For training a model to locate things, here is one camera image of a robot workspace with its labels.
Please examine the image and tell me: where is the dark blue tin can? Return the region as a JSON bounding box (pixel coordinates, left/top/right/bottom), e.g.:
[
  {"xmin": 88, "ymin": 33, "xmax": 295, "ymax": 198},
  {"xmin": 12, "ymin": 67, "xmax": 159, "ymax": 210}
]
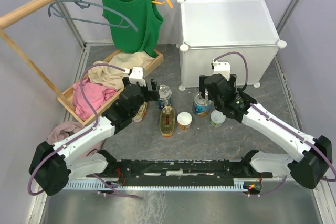
[{"xmin": 157, "ymin": 85, "xmax": 172, "ymax": 109}]

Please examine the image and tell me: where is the blue soup can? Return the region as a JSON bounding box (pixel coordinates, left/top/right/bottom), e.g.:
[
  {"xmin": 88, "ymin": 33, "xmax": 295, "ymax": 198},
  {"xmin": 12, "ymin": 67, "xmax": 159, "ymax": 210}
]
[{"xmin": 193, "ymin": 92, "xmax": 211, "ymax": 116}]

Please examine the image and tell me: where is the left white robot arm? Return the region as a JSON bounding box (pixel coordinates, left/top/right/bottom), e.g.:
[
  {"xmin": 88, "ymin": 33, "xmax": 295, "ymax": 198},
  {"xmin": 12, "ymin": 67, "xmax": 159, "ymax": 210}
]
[{"xmin": 28, "ymin": 77, "xmax": 159, "ymax": 196}]

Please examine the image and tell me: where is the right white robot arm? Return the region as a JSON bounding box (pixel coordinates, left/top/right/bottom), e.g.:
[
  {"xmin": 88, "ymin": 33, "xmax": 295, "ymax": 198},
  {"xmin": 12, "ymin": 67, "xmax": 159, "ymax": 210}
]
[{"xmin": 199, "ymin": 73, "xmax": 335, "ymax": 189}]

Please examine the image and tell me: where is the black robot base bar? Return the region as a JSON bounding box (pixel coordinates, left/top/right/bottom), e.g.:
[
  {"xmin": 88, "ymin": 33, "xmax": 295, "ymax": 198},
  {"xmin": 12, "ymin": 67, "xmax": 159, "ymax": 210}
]
[{"xmin": 98, "ymin": 150, "xmax": 273, "ymax": 186}]

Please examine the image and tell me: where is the oval sardine tin left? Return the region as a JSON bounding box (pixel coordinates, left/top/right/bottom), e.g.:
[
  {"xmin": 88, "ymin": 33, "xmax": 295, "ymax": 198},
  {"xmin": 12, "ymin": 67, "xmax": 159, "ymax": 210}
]
[{"xmin": 132, "ymin": 102, "xmax": 148, "ymax": 123}]

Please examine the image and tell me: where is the oval sardine tin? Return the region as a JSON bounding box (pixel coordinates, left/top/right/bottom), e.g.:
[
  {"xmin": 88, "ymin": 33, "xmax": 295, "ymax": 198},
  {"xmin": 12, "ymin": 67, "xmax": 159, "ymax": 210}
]
[
  {"xmin": 132, "ymin": 102, "xmax": 148, "ymax": 123},
  {"xmin": 159, "ymin": 106, "xmax": 175, "ymax": 137}
]

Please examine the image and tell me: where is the pink cloth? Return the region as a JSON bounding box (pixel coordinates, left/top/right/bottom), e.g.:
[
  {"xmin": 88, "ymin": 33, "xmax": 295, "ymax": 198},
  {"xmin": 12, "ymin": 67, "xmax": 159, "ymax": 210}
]
[{"xmin": 72, "ymin": 78, "xmax": 117, "ymax": 121}]

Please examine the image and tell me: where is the oval sardine tin centre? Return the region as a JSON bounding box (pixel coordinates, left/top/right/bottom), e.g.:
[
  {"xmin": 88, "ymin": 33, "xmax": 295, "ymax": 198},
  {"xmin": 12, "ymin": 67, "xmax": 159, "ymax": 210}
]
[{"xmin": 159, "ymin": 106, "xmax": 175, "ymax": 137}]

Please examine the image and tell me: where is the small cup white lid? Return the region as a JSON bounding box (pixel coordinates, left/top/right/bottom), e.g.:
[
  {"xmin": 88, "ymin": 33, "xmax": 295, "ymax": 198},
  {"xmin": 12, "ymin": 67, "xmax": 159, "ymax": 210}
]
[{"xmin": 177, "ymin": 112, "xmax": 192, "ymax": 130}]

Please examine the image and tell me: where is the white plastic cube cabinet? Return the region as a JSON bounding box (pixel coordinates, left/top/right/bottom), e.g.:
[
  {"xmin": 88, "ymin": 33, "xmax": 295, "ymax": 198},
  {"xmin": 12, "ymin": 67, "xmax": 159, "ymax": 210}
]
[{"xmin": 177, "ymin": 0, "xmax": 287, "ymax": 88}]

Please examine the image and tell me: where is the wooden tray base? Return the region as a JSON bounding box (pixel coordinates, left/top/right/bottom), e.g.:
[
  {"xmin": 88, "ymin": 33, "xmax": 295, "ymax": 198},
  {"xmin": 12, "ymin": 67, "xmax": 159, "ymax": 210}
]
[{"xmin": 57, "ymin": 50, "xmax": 164, "ymax": 126}]

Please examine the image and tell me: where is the mauve cloth on floor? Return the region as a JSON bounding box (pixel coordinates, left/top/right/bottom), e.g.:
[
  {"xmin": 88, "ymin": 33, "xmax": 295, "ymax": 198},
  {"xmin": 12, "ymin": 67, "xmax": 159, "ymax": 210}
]
[{"xmin": 47, "ymin": 121, "xmax": 104, "ymax": 158}]

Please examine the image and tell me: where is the green tank top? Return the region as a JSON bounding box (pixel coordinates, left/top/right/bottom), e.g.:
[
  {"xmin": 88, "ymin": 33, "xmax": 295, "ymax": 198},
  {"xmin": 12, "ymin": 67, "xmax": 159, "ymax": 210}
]
[{"xmin": 102, "ymin": 0, "xmax": 164, "ymax": 58}]

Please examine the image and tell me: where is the grey clothes hanger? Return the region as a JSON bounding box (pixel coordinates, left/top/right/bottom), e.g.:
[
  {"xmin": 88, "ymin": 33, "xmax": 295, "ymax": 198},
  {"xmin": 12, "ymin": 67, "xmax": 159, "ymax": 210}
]
[{"xmin": 48, "ymin": 0, "xmax": 139, "ymax": 33}]

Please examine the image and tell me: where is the wooden clothes rack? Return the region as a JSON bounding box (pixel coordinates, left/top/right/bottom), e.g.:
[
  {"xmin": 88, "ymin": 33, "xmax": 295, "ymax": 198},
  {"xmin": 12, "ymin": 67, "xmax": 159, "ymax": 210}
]
[{"xmin": 1, "ymin": 0, "xmax": 81, "ymax": 100}]

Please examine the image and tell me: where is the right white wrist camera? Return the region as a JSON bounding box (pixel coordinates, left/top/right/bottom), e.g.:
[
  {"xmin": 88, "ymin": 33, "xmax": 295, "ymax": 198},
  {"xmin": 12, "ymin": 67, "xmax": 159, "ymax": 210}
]
[{"xmin": 212, "ymin": 61, "xmax": 231, "ymax": 77}]

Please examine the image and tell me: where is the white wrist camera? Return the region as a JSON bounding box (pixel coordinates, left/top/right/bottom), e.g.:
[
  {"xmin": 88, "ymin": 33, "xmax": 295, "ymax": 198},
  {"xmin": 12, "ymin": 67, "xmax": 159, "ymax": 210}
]
[
  {"xmin": 123, "ymin": 67, "xmax": 146, "ymax": 87},
  {"xmin": 212, "ymin": 61, "xmax": 231, "ymax": 77}
]

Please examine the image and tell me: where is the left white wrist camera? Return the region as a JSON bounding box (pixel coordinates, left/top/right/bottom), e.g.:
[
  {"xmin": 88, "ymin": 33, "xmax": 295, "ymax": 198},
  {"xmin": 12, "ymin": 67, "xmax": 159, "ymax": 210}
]
[{"xmin": 123, "ymin": 67, "xmax": 146, "ymax": 87}]

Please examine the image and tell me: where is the white slotted cable duct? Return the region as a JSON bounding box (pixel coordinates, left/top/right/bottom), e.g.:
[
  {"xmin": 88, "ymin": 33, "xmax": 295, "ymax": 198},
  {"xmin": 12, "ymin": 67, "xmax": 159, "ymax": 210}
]
[{"xmin": 63, "ymin": 179, "xmax": 247, "ymax": 192}]

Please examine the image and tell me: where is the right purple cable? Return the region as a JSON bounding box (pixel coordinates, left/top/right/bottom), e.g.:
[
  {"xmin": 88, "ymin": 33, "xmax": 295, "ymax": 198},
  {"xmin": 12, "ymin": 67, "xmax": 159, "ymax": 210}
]
[{"xmin": 213, "ymin": 51, "xmax": 336, "ymax": 197}]

